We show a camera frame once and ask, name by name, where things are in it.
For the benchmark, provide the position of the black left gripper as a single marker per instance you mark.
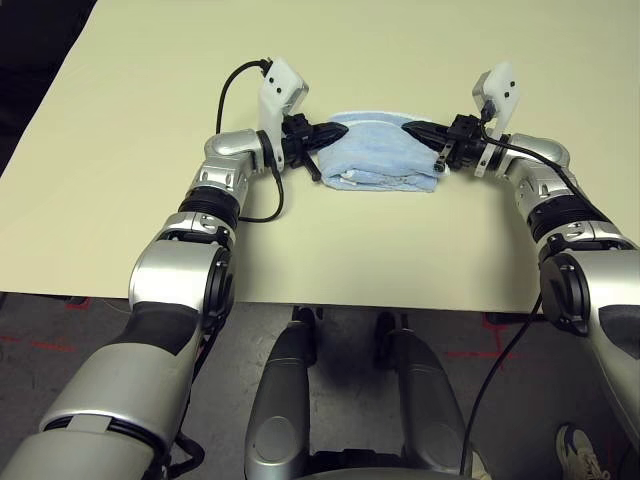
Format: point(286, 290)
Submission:
point(295, 142)

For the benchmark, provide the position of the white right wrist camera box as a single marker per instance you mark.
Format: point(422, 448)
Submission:
point(502, 90)

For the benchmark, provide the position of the light blue terry towel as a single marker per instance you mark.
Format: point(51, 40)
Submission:
point(380, 155)

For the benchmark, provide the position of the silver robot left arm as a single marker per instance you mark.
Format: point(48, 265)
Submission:
point(170, 270)

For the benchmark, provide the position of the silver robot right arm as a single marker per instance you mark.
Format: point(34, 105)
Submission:
point(600, 280)

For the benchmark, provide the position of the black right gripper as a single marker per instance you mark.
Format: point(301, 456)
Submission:
point(465, 145)

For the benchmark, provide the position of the bystander beige sneaker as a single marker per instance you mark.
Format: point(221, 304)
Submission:
point(582, 450)
point(480, 467)

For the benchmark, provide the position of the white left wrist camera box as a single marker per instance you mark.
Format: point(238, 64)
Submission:
point(277, 85)

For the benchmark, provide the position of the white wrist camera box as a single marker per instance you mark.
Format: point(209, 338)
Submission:
point(502, 90)
point(277, 85)

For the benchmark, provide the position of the grey robot waist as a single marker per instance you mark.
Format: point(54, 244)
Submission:
point(350, 475)

